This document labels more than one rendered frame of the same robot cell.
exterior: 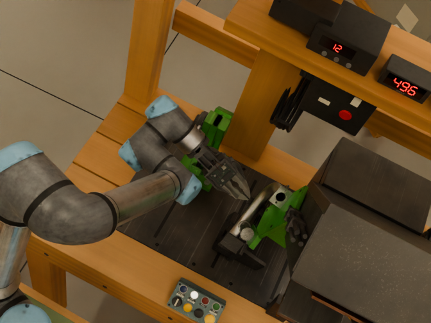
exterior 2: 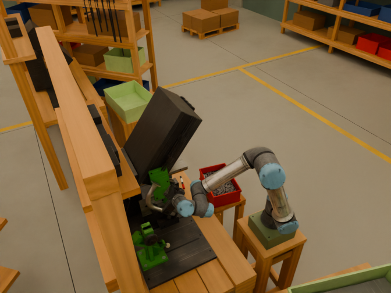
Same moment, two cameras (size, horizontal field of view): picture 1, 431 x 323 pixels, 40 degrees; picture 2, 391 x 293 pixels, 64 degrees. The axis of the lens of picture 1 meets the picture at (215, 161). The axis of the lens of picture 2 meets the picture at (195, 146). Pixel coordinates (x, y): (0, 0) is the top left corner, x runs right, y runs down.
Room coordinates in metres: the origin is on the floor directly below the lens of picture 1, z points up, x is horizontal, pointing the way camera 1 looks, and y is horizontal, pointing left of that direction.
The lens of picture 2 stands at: (1.34, 1.07, 2.52)
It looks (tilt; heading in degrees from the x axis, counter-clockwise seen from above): 38 degrees down; 238
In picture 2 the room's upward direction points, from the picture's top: 2 degrees counter-clockwise
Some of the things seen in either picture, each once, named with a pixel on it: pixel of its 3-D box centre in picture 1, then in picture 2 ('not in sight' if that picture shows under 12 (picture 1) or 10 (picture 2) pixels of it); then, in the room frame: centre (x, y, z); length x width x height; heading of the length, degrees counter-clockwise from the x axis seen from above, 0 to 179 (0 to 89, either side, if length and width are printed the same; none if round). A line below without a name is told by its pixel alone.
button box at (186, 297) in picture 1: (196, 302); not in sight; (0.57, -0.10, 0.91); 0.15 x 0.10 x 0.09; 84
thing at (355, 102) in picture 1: (343, 90); not in sight; (1.06, -0.24, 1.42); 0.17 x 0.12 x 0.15; 84
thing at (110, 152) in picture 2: (304, 10); (109, 162); (1.10, -0.06, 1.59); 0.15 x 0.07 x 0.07; 84
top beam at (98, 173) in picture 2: not in sight; (63, 81); (1.14, -0.36, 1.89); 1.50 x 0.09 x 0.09; 84
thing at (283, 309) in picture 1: (328, 265); (156, 170); (0.74, -0.39, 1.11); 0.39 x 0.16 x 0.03; 174
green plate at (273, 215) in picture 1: (288, 220); (158, 179); (0.79, -0.25, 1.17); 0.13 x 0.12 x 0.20; 84
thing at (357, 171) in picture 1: (356, 209); (121, 183); (0.97, -0.45, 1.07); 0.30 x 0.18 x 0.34; 84
